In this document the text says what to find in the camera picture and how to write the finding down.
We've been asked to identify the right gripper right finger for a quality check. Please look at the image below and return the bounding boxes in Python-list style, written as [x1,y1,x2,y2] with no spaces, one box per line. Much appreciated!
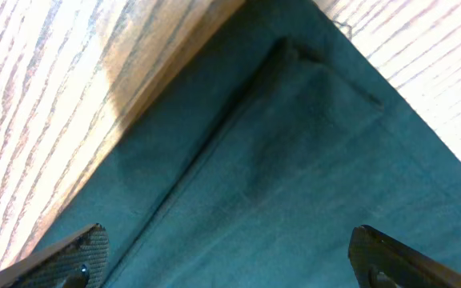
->
[348,225,461,288]

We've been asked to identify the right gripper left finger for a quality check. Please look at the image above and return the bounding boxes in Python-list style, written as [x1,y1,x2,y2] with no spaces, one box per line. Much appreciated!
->
[0,223,110,288]

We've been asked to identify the black t-shirt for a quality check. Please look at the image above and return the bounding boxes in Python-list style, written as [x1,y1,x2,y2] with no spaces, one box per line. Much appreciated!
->
[39,1,461,287]

